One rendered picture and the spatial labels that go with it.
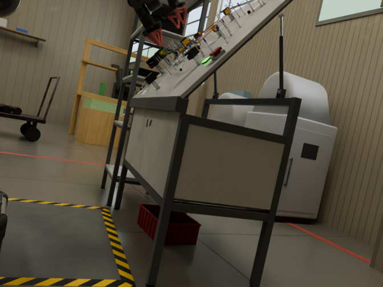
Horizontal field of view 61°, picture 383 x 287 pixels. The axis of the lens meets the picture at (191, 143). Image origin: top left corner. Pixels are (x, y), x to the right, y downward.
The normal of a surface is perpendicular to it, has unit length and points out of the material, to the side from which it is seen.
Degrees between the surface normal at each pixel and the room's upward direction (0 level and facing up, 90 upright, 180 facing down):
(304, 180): 90
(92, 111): 90
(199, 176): 90
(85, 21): 90
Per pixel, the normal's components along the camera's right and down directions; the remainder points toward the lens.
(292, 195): 0.43, 0.14
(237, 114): 0.57, -0.15
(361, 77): -0.85, -0.15
